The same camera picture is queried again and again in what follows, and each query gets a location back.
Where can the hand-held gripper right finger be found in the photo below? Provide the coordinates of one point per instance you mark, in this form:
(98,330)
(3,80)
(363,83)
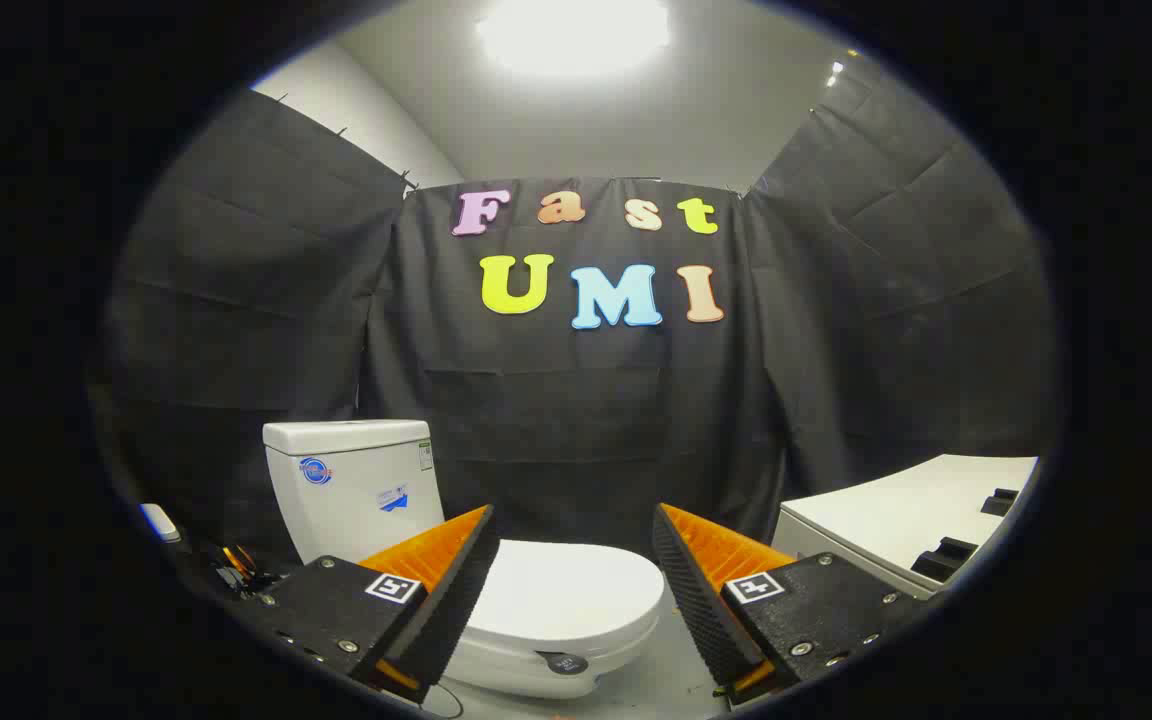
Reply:
(691,590)

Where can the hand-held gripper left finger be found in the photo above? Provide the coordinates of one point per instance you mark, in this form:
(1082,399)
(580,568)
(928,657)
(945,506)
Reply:
(456,590)

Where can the white toilet lid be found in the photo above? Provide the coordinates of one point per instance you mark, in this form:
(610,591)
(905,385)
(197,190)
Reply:
(566,600)

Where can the white toilet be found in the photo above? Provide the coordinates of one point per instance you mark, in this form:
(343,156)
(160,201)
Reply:
(356,515)

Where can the black backdrop cloth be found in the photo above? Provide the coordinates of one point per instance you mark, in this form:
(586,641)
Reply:
(576,420)

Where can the white panelled board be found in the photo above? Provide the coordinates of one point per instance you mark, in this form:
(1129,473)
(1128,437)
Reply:
(886,510)

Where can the orange and black tool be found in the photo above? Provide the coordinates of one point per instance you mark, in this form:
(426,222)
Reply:
(239,563)

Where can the small white rounded device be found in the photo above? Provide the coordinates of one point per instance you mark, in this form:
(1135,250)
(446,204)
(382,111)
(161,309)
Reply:
(160,522)

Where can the small ceiling spotlight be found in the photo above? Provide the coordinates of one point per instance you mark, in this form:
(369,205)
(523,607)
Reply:
(835,70)

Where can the bright ceiling light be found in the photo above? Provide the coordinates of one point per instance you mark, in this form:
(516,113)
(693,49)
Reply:
(573,35)

